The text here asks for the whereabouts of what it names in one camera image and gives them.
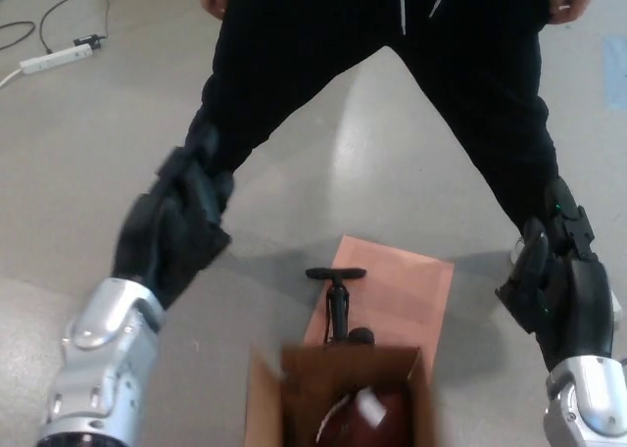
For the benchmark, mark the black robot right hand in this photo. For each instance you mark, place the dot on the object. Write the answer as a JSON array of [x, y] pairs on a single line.
[[573, 295]]

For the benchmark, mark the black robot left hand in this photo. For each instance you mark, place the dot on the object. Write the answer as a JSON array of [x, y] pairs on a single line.
[[171, 231]]

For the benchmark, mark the brown leather junior football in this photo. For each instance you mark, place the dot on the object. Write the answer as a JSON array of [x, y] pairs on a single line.
[[387, 412]]

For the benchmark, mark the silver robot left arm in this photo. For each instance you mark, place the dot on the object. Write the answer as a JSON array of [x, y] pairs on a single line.
[[103, 359]]

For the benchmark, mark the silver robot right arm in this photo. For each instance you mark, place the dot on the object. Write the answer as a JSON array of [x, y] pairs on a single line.
[[588, 403]]

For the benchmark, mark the person's left white sneaker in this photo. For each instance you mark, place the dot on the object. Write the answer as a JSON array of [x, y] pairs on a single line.
[[516, 253]]

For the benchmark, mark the person in black clothes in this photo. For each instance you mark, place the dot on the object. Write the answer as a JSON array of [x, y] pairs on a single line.
[[490, 99]]

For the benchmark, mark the blue floor tape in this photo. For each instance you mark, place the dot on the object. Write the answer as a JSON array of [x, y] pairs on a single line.
[[616, 72]]

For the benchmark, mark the black power adapter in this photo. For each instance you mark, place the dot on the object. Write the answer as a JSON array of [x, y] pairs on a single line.
[[89, 41]]

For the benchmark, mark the white power strip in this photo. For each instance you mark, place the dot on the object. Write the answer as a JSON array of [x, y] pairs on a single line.
[[56, 58]]

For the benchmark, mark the pink flat sheet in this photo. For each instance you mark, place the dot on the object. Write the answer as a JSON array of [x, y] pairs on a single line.
[[401, 290]]

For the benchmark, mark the black hand air pump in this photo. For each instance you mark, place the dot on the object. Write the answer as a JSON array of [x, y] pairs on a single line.
[[337, 300]]

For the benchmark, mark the brown cardboard box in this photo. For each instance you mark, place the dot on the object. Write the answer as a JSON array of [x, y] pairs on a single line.
[[264, 408]]

